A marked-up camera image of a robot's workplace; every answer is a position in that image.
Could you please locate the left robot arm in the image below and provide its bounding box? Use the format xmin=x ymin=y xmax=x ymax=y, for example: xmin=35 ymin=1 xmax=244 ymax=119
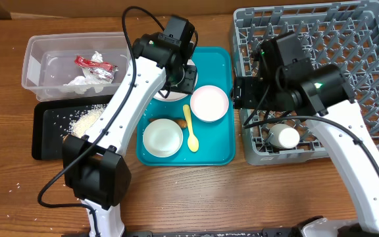
xmin=62 ymin=16 xmax=197 ymax=236

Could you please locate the cardboard backdrop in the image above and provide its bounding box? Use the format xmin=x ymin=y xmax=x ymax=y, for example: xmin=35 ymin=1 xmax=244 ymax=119
xmin=0 ymin=0 xmax=379 ymax=21

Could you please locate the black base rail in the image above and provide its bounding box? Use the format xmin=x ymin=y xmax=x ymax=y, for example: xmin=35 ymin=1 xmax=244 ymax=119
xmin=61 ymin=215 xmax=379 ymax=237

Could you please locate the white round plate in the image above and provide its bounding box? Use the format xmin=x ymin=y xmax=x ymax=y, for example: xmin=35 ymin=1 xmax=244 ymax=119
xmin=153 ymin=59 xmax=198 ymax=102

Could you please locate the grey dishwasher rack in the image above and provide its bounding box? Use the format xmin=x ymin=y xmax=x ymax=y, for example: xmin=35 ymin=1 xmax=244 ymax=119
xmin=232 ymin=1 xmax=379 ymax=150

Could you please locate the white napkin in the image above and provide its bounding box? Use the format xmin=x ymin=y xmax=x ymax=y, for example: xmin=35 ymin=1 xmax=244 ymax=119
xmin=62 ymin=51 xmax=113 ymax=94

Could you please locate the brown carrot stick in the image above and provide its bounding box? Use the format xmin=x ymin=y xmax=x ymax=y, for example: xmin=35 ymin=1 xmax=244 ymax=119
xmin=149 ymin=118 xmax=188 ymax=129

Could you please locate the white bowl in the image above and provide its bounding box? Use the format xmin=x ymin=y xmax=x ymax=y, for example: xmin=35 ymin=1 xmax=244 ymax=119
xmin=143 ymin=118 xmax=184 ymax=158

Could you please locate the clear plastic bin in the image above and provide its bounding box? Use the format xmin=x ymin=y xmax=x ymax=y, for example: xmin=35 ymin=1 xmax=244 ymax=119
xmin=21 ymin=32 xmax=130 ymax=101

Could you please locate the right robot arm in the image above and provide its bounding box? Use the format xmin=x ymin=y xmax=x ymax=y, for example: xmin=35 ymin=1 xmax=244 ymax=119
xmin=232 ymin=32 xmax=379 ymax=236

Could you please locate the black plastic tray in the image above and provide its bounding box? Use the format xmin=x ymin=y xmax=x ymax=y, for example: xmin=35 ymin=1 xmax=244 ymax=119
xmin=32 ymin=95 xmax=112 ymax=161

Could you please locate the red snack wrapper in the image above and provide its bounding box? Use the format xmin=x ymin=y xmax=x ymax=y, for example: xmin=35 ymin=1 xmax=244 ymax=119
xmin=74 ymin=56 xmax=118 ymax=81

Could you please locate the pile of white rice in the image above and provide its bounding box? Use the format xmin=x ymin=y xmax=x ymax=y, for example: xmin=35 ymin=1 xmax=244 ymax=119
xmin=68 ymin=105 xmax=106 ymax=138

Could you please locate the teal serving tray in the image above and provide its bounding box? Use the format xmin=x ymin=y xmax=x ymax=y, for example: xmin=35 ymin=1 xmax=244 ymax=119
xmin=136 ymin=47 xmax=236 ymax=167

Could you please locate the white cup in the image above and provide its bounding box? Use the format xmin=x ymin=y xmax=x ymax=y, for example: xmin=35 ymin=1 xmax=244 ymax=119
xmin=268 ymin=124 xmax=300 ymax=149

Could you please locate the yellow plastic spoon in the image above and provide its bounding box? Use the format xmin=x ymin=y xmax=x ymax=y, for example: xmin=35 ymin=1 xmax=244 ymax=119
xmin=183 ymin=104 xmax=199 ymax=153

